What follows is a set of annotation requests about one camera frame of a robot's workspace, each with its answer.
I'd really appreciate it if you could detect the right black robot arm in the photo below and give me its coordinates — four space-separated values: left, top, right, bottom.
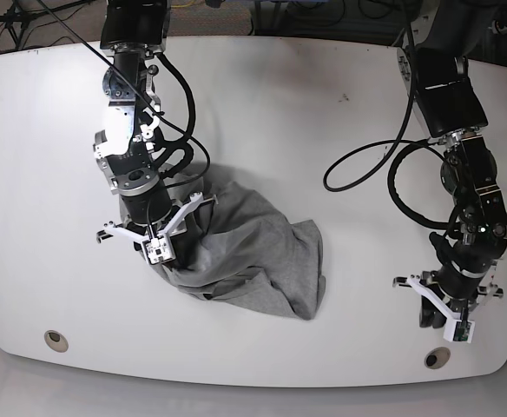
93 1 209 265

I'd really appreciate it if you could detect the right table cable grommet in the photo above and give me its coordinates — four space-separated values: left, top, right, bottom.
424 347 451 370

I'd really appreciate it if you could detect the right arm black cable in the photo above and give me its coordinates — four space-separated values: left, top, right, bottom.
36 0 214 188

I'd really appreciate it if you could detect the table cable grommet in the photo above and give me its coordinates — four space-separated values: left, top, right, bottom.
44 330 69 353
424 347 451 370

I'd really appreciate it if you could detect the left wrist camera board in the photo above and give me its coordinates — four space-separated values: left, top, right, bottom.
443 319 475 343

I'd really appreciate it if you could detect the black tripod stand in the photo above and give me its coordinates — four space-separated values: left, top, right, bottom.
0 0 85 49

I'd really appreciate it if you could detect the grey T-shirt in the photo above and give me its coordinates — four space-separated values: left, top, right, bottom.
152 168 326 321

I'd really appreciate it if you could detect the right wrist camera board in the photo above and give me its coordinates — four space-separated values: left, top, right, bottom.
142 236 176 265

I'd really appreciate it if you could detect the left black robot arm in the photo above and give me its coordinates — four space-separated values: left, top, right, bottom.
387 1 507 342

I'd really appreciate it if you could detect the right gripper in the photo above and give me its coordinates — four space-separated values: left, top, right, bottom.
95 185 217 265

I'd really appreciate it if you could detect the left table cable grommet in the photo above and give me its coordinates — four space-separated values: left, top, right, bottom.
44 330 69 353

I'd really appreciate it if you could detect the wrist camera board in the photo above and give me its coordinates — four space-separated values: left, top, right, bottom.
142 236 176 265
443 319 475 343

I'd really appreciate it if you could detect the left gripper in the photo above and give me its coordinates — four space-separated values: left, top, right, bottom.
411 232 504 329

